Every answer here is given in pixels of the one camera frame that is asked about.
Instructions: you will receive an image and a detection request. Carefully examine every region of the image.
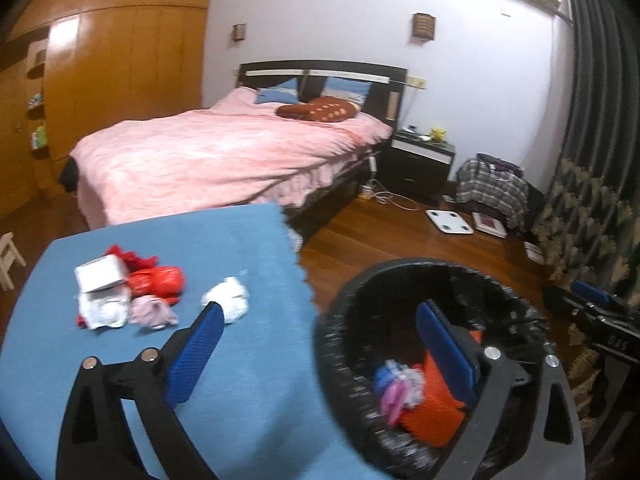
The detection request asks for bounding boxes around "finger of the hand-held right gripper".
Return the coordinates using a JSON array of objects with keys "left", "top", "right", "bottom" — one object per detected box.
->
[
  {"left": 570, "top": 280, "right": 632, "bottom": 318},
  {"left": 542, "top": 286, "right": 601, "bottom": 326}
]

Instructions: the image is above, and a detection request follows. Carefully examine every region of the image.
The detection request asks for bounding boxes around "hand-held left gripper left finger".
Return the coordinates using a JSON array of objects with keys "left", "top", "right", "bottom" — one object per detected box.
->
[{"left": 55, "top": 301, "right": 225, "bottom": 480}]

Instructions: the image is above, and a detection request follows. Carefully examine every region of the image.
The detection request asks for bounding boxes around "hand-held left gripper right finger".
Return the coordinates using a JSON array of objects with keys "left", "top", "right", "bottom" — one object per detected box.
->
[{"left": 416, "top": 300, "right": 586, "bottom": 480}]

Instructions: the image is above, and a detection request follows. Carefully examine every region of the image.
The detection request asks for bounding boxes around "pale cloth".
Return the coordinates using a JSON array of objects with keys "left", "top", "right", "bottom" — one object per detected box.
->
[{"left": 127, "top": 297, "right": 178, "bottom": 331}]

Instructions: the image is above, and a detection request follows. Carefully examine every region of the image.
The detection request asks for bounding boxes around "orange foam net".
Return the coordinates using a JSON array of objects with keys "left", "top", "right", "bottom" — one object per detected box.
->
[{"left": 400, "top": 330, "right": 481, "bottom": 448}]

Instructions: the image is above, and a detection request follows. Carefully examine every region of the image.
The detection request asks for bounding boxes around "white tissue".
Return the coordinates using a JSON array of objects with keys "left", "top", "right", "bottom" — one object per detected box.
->
[{"left": 202, "top": 277, "right": 250, "bottom": 324}]

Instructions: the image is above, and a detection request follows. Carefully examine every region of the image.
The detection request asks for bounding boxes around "pink wrapper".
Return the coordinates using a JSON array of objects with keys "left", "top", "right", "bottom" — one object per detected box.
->
[{"left": 382, "top": 380, "right": 416, "bottom": 426}]

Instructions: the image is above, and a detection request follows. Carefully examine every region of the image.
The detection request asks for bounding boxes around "red plastic bag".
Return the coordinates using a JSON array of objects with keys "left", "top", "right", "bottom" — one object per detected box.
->
[{"left": 127, "top": 266, "right": 186, "bottom": 306}]

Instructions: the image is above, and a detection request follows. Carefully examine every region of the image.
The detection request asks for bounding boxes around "trash can with black bag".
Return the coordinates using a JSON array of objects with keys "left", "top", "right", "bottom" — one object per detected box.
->
[{"left": 312, "top": 257, "right": 556, "bottom": 480}]

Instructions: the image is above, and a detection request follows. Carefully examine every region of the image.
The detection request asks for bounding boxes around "white paper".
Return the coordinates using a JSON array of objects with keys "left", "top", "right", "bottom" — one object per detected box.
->
[{"left": 77, "top": 292, "right": 128, "bottom": 331}]

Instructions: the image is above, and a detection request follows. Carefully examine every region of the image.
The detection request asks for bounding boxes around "white cardboard box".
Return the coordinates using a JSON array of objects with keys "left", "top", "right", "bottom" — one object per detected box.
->
[{"left": 75, "top": 255, "right": 126, "bottom": 293}]

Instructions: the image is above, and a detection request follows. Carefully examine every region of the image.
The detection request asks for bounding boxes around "white scale with red panel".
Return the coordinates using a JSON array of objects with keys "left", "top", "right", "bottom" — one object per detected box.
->
[{"left": 472, "top": 211, "right": 508, "bottom": 238}]

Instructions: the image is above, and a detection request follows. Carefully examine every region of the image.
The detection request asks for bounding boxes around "patterned curtain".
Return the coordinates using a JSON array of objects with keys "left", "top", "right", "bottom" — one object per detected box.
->
[{"left": 530, "top": 0, "right": 640, "bottom": 411}]

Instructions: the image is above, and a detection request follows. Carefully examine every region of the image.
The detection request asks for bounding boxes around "blue tablecloth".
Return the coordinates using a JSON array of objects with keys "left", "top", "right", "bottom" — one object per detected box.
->
[{"left": 0, "top": 202, "right": 396, "bottom": 480}]

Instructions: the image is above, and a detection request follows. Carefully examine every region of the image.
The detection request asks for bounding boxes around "white bathroom scale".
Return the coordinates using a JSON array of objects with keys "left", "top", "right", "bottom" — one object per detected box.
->
[{"left": 426, "top": 207, "right": 474, "bottom": 235}]

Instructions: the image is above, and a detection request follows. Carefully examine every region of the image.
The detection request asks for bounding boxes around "plaid cloth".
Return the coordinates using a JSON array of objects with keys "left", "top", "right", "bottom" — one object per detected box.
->
[{"left": 456, "top": 158, "right": 530, "bottom": 231}]

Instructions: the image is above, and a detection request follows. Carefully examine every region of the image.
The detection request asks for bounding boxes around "dark bag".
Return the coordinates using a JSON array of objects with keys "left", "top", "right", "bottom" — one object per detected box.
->
[{"left": 477, "top": 152, "right": 523, "bottom": 171}]

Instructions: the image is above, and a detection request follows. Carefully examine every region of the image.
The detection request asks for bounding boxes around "dark nightstand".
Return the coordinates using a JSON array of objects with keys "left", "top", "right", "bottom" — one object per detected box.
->
[{"left": 382, "top": 129, "right": 457, "bottom": 208}]

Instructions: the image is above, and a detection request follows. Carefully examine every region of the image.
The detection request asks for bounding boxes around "pink blanket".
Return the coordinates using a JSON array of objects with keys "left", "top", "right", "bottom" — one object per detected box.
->
[{"left": 70, "top": 86, "right": 393, "bottom": 226}]

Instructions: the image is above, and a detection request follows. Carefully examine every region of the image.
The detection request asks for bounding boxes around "dark wooden bed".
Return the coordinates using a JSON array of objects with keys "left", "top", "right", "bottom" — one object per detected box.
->
[{"left": 60, "top": 60, "right": 408, "bottom": 241}]

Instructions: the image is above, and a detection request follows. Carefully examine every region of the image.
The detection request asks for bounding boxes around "dark cloth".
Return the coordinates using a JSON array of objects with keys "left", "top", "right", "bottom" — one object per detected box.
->
[{"left": 59, "top": 157, "right": 81, "bottom": 193}]

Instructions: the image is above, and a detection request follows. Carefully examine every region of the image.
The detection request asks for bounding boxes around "blue pillow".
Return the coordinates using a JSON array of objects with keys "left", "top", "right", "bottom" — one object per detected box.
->
[
  {"left": 255, "top": 77, "right": 301, "bottom": 106},
  {"left": 320, "top": 77, "right": 373, "bottom": 106}
]

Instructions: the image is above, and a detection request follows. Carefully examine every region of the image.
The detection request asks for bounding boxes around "brown polka dot pillow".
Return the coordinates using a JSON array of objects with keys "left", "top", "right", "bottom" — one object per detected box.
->
[{"left": 276, "top": 97, "right": 362, "bottom": 123}]

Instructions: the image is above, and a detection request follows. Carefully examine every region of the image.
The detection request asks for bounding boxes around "wooden wardrobe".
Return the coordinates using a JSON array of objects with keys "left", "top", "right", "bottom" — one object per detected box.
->
[{"left": 0, "top": 0, "right": 213, "bottom": 221}]

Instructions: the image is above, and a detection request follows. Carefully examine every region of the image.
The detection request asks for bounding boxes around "white floor cable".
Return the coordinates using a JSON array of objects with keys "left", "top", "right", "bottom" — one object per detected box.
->
[{"left": 362, "top": 180, "right": 421, "bottom": 211}]

